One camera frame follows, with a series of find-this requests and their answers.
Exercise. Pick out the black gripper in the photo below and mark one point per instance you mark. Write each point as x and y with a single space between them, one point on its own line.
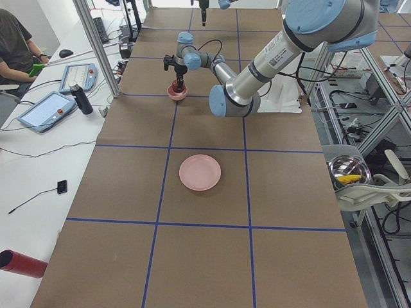
179 68

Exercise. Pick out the red apple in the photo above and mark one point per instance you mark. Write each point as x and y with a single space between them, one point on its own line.
178 86

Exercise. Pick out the pink bowl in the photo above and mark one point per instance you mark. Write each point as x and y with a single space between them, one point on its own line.
177 96

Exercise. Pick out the pink plate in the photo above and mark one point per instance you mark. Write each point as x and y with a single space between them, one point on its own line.
200 172

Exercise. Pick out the steel bowl with corn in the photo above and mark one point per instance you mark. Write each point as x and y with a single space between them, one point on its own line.
347 169

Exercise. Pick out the blue teach pendant far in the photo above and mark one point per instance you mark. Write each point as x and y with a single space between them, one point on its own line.
84 75

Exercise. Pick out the blue teach pendant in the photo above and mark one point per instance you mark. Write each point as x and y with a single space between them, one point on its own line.
46 113
84 75

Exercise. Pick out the black keyboard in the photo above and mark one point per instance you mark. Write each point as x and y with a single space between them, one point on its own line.
98 22

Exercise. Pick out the black water bottle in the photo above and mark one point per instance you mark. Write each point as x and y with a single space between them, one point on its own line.
80 97

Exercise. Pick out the black computer mouse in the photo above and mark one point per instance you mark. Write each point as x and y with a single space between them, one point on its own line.
64 53

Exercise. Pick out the blue teach pendant near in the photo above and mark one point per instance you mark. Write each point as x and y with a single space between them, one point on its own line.
46 113

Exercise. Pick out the small black sensor box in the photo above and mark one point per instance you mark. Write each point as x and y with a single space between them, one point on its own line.
62 187

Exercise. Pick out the seated person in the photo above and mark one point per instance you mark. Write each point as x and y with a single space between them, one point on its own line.
18 54

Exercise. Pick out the brown paper table cover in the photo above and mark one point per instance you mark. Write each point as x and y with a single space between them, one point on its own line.
180 208

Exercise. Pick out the red cardboard tube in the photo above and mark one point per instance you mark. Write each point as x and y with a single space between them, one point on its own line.
15 262

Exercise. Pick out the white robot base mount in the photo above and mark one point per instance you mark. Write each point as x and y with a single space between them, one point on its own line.
281 95

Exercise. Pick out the aluminium frame post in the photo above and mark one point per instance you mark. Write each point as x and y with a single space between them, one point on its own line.
91 32

